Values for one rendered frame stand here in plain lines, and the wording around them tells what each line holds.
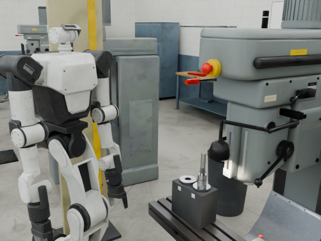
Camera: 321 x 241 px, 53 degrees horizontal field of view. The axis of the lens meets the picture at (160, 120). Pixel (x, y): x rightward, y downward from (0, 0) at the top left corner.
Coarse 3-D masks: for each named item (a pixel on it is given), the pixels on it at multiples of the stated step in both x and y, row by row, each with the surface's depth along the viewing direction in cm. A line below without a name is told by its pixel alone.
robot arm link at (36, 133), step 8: (24, 128) 130; (32, 128) 132; (40, 128) 134; (32, 136) 130; (40, 136) 134; (32, 144) 135; (24, 152) 133; (32, 152) 134; (24, 160) 134; (32, 160) 135; (24, 168) 135; (32, 168) 135
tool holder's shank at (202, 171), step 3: (201, 153) 160; (204, 153) 159; (201, 156) 160; (204, 156) 159; (201, 159) 160; (204, 159) 160; (201, 162) 161; (204, 162) 160; (201, 165) 161; (204, 165) 161; (201, 168) 161; (204, 168) 161; (201, 171) 161; (204, 171) 161; (201, 174) 162
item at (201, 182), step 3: (198, 177) 162; (198, 180) 163; (201, 180) 162; (204, 180) 162; (198, 183) 163; (201, 183) 162; (204, 183) 162; (198, 186) 163; (201, 186) 163; (204, 186) 163
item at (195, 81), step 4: (188, 80) 115; (192, 80) 116; (196, 80) 117; (200, 80) 118; (204, 80) 119; (208, 80) 120; (212, 80) 121; (216, 80) 122; (188, 84) 116; (192, 84) 117; (196, 84) 118
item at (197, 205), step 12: (180, 180) 171; (192, 180) 171; (180, 192) 170; (192, 192) 162; (204, 192) 161; (216, 192) 164; (180, 204) 171; (192, 204) 164; (204, 204) 160; (216, 204) 167; (180, 216) 173; (192, 216) 165; (204, 216) 162
